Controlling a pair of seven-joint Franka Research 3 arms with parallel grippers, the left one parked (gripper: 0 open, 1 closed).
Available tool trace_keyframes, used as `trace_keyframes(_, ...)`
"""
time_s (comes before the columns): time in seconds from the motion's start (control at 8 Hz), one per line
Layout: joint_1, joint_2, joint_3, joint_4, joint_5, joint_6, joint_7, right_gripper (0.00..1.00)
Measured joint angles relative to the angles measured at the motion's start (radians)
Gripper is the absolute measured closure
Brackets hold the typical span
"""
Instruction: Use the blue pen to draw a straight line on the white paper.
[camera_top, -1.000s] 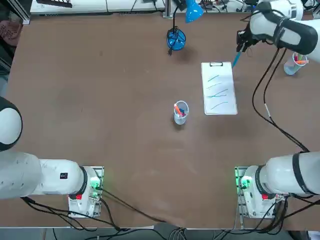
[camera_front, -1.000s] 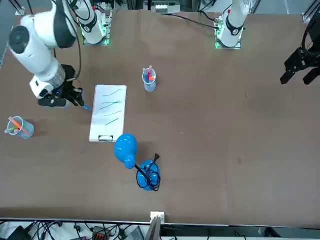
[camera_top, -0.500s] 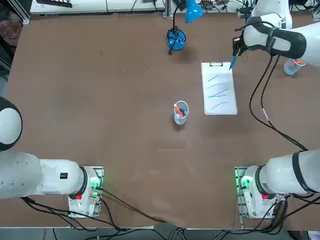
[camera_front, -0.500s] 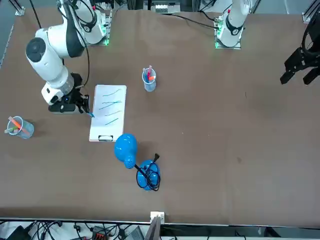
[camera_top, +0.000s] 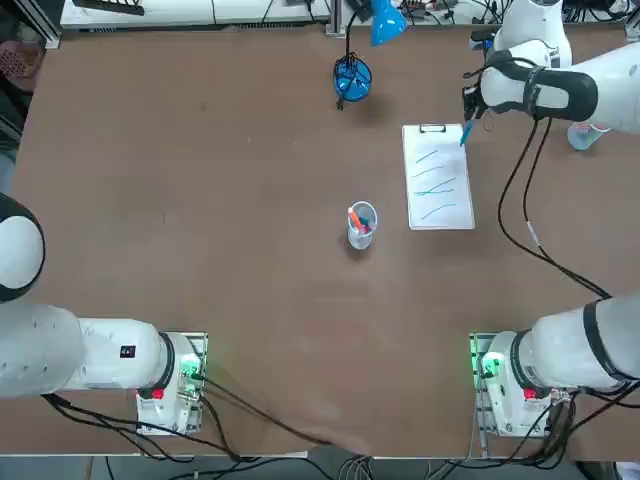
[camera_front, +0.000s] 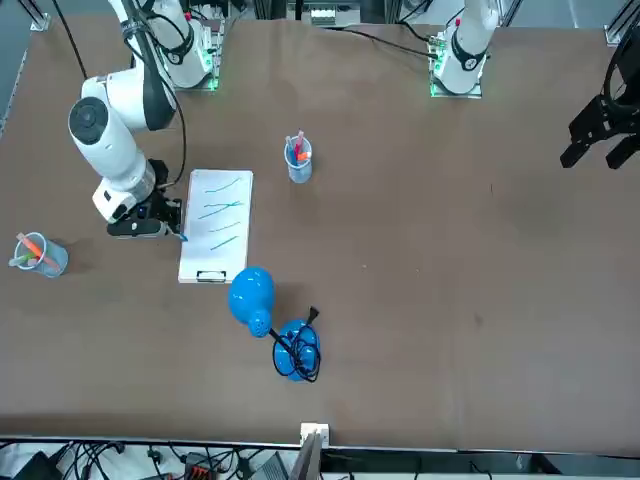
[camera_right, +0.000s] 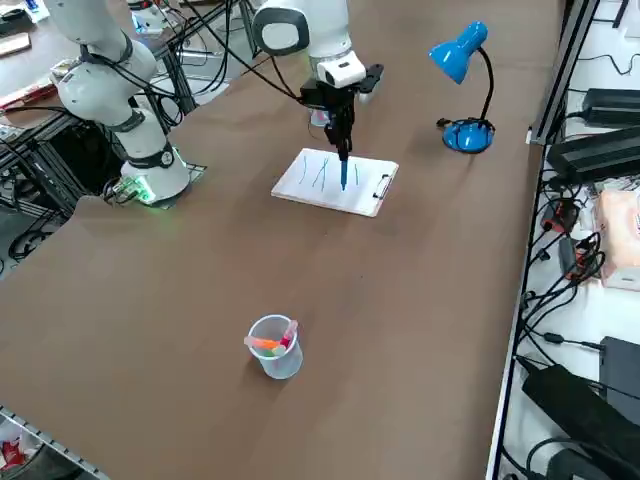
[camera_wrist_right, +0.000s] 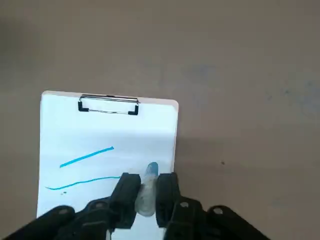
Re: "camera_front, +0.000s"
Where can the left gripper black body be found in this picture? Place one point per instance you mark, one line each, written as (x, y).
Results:
(622, 112)

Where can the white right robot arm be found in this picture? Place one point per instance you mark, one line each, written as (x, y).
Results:
(107, 140)

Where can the black orange power strip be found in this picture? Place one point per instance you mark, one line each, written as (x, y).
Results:
(200, 465)

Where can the blue highlighter pen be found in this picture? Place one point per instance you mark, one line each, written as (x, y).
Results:
(291, 150)
(183, 238)

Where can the aluminium frame post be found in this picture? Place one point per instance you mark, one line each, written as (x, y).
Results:
(312, 440)

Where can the pink highlighter pen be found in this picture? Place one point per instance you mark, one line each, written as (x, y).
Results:
(299, 145)

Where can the green highlighter pen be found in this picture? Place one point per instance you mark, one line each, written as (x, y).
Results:
(22, 259)

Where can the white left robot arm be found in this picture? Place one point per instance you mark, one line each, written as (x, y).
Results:
(470, 45)

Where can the white clipboard with black clip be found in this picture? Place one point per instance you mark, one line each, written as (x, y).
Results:
(187, 277)

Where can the orange highlighter pen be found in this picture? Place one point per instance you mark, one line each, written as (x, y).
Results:
(304, 156)
(34, 246)

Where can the aluminium corner bracket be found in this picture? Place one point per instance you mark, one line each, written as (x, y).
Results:
(40, 21)
(614, 34)

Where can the clear plastic cup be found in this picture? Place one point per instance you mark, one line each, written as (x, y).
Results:
(55, 265)
(300, 172)

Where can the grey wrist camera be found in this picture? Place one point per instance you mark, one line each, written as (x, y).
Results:
(135, 229)

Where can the white paper sheet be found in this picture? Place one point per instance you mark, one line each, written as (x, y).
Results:
(220, 200)

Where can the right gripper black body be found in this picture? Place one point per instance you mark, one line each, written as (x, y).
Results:
(159, 175)

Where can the blue desk lamp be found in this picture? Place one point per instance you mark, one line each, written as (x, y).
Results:
(250, 292)

